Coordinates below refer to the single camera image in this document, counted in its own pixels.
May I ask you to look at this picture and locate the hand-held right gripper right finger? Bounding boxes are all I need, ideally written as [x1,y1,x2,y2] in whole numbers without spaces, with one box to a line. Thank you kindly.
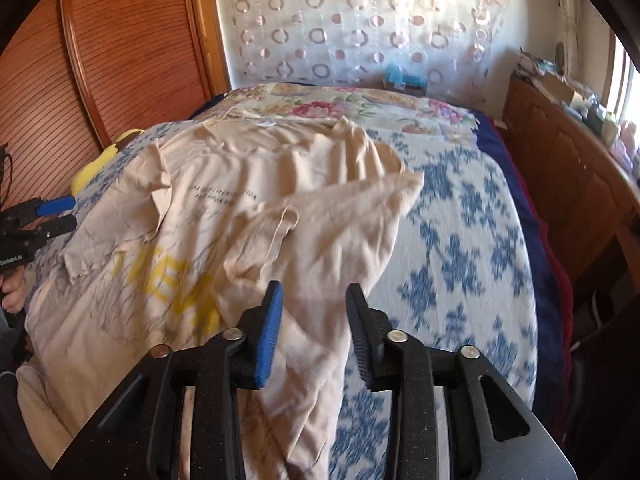
[345,282,579,480]

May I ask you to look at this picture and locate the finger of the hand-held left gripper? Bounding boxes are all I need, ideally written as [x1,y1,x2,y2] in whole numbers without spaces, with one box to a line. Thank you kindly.
[14,196,77,222]
[29,216,79,242]

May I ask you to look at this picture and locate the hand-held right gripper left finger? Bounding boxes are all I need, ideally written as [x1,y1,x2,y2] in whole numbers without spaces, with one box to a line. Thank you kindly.
[50,281,286,480]

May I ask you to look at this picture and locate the beige printed t-shirt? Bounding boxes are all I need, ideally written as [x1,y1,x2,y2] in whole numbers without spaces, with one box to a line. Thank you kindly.
[17,115,426,480]

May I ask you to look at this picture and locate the person's left hand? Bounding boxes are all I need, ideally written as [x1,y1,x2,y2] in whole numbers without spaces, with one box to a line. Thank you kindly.
[0,266,27,314]

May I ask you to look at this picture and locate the yellow plush toy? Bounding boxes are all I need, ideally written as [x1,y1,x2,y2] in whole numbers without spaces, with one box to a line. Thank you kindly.
[70,129,147,197]

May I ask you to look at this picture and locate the blue and white floral blanket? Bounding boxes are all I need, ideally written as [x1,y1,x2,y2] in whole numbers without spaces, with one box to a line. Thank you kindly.
[30,122,540,480]

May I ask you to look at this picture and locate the dark cloth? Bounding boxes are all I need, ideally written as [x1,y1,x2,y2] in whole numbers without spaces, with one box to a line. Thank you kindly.
[0,310,53,473]

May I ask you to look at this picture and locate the wooden slatted wardrobe door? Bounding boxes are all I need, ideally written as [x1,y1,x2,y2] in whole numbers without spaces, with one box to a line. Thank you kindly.
[0,0,232,213]

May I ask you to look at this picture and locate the navy blue blanket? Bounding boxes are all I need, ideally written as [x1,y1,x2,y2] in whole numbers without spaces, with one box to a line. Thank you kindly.
[472,109,575,413]

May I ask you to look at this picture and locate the red blanket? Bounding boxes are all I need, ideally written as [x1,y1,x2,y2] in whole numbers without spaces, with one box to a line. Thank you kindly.
[547,255,577,366]

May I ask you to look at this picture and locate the colourful floral quilt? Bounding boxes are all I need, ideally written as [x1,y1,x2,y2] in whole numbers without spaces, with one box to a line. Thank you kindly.
[192,82,482,137]

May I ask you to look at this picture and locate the blue toy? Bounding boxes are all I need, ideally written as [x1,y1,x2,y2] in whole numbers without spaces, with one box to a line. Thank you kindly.
[382,65,427,93]

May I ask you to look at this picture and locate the wooden dresser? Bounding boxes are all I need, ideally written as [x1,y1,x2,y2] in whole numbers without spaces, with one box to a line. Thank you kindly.
[502,74,640,283]

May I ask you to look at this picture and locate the white curtain with circles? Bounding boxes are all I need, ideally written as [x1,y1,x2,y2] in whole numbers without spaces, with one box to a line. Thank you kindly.
[209,0,515,107]

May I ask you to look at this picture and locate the clutter of small containers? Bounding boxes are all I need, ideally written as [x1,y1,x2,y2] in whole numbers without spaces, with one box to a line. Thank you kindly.
[515,44,640,173]

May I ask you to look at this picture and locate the window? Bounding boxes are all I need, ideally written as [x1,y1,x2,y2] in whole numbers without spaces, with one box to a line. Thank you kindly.
[604,27,640,128]

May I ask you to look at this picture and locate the white cable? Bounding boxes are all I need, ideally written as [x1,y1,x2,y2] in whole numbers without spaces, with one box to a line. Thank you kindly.
[570,289,610,352]

